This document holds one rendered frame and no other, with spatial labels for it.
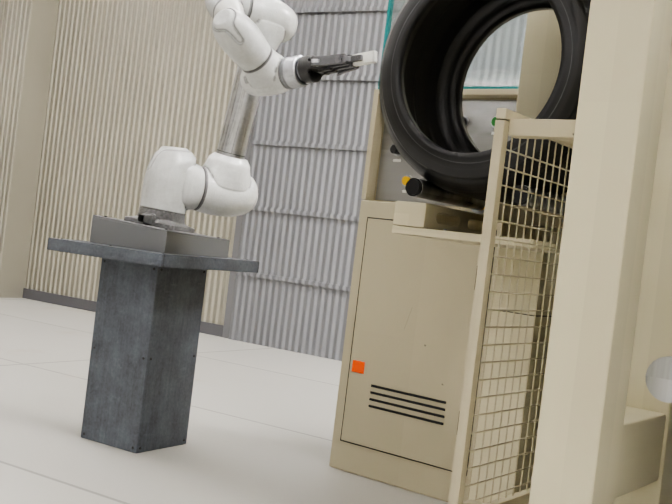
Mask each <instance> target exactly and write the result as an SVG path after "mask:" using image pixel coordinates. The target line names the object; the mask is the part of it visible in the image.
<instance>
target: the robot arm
mask: <svg viewBox="0 0 672 504"><path fill-rule="evenodd" d="M205 5H206V8H207V11H208V12H209V14H210V16H211V17H212V19H213V22H212V30H213V34H214V36H215V39H216V41H217V42H218V44H219V45H220V47H221V48H222V49H223V50H224V52H225V53H226V54H227V55H228V56H229V57H230V58H231V59H232V60H233V61H234V62H235V64H237V65H238V66H237V70H236V74H235V78H234V83H233V87H232V91H231V95H230V99H229V103H228V107H227V111H226V115H225V119H224V123H223V127H222V131H221V135H220V139H219V143H218V147H217V151H216V152H213V153H212V154H211V155H209V156H208V158H207V160H206V162H205V163H204V165H203V167H202V166H199V165H198V164H196V158H195V156H194V155H193V153H192V152H190V151H189V150H188V149H186V148H179V147H169V146H162V147H161V148H160V149H159V150H158V151H156V152H155V154H154V155H153V157H152V158H151V160H150V162H149V164H148V167H147V170H146V173H145V177H144V182H143V187H142V193H141V202H140V208H139V211H138V214H137V215H136V216H125V217H124V221H129V222H134V223H139V224H144V225H149V226H154V227H159V228H164V229H169V230H176V231H183V232H190V233H194V232H195V229H193V228H191V227H189V226H187V225H185V224H184V222H185V214H186V210H194V211H198V212H201V213H205V214H209V215H215V216H223V217H233V216H240V215H244V214H246V213H248V212H249V211H251V210H252V209H253V208H254V206H255V205H256V202H257V199H258V188H257V184H256V182H255V180H254V179H253V178H252V177H251V176H250V165H249V163H248V161H247V160H246V159H245V156H246V152H247V148H248V144H249V140H250V136H251V132H252V128H253V124H254V120H255V116H256V112H257V108H258V104H259V100H260V97H261V96H273V95H278V94H282V93H285V92H287V91H288V90H291V89H296V88H302V87H306V86H308V85H309V84H310V83H315V82H318V81H320V79H321V78H322V76H323V75H330V74H332V73H336V75H337V76H340V75H342V74H344V73H347V72H350V71H354V70H357V69H360V66H362V65H367V64H373V63H377V51H375V50H373V51H368V52H363V53H358V54H353V56H352V55H346V54H345V53H343V54H335V55H326V56H315V55H308V56H302V55H296V56H291V57H285V58H284V57H283V56H282V55H280V54H278V53H277V52H276V50H277V48H278V47H279V45H280V44H281V43H285V42H287V41H289V40H290V39H291V38H292V37H293V36H294V34H295V32H296V30H297V25H298V20H297V16H296V14H295V12H294V11H293V10H292V9H291V8H290V7H289V6H288V5H286V4H285V3H283V2H282V1H280V0H205ZM142 206H143V207H142ZM147 207H148V208H147Z"/></svg>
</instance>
